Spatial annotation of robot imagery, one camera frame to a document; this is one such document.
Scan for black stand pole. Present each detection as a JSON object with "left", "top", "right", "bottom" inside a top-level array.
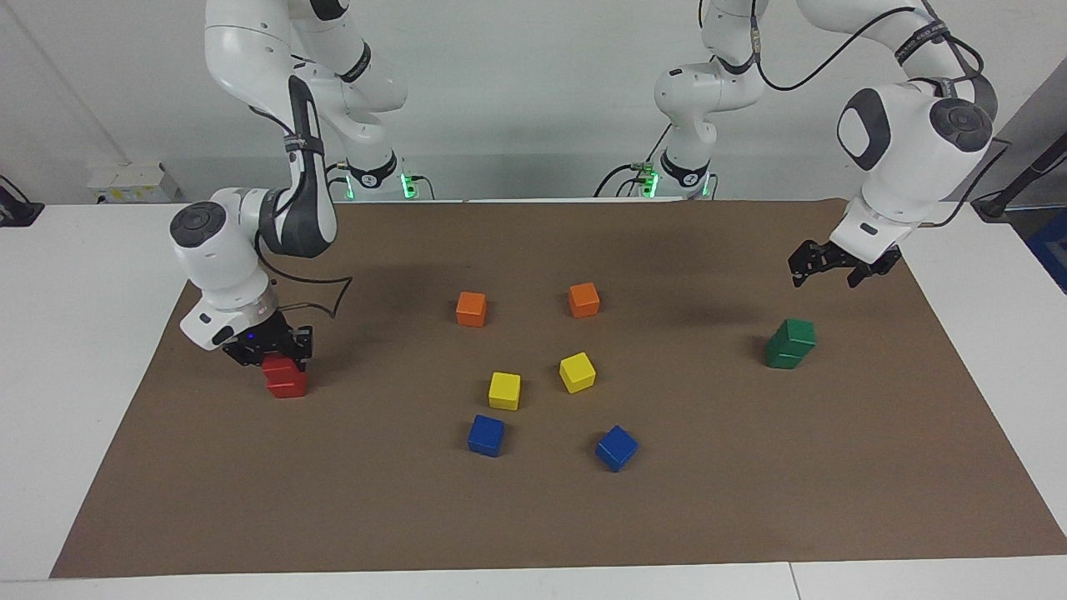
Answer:
[{"left": 971, "top": 132, "right": 1067, "bottom": 222}]

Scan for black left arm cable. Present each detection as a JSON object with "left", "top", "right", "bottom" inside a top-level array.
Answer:
[{"left": 746, "top": 0, "right": 1014, "bottom": 228}]

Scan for brown table mat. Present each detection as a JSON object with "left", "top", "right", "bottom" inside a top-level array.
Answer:
[{"left": 48, "top": 198, "right": 1067, "bottom": 578}]

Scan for black base power cable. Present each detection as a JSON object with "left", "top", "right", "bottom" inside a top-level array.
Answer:
[{"left": 594, "top": 125, "right": 672, "bottom": 199}]

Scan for green wooden cube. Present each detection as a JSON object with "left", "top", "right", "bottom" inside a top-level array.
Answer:
[
  {"left": 765, "top": 337, "right": 808, "bottom": 370},
  {"left": 775, "top": 318, "right": 817, "bottom": 353}
]

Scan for blue wooden cube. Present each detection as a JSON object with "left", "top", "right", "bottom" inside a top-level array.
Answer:
[
  {"left": 595, "top": 425, "right": 639, "bottom": 473},
  {"left": 467, "top": 414, "right": 506, "bottom": 458}
]

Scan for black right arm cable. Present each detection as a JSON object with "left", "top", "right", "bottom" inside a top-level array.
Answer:
[{"left": 250, "top": 79, "right": 353, "bottom": 319}]

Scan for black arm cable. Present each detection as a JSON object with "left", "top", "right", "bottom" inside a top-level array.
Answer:
[
  {"left": 250, "top": 79, "right": 353, "bottom": 319},
  {"left": 746, "top": 0, "right": 1014, "bottom": 228}
]

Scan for blue crate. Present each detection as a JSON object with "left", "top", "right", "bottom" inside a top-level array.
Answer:
[{"left": 1027, "top": 208, "right": 1067, "bottom": 294}]

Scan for yellow wooden cube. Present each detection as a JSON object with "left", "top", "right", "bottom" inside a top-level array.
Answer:
[
  {"left": 559, "top": 352, "right": 598, "bottom": 394},
  {"left": 488, "top": 372, "right": 522, "bottom": 412}
]

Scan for black clamp base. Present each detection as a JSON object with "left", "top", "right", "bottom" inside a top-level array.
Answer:
[{"left": 0, "top": 175, "right": 44, "bottom": 228}]

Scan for white electrical box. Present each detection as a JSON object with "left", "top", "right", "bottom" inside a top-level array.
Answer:
[{"left": 88, "top": 162, "right": 186, "bottom": 205}]

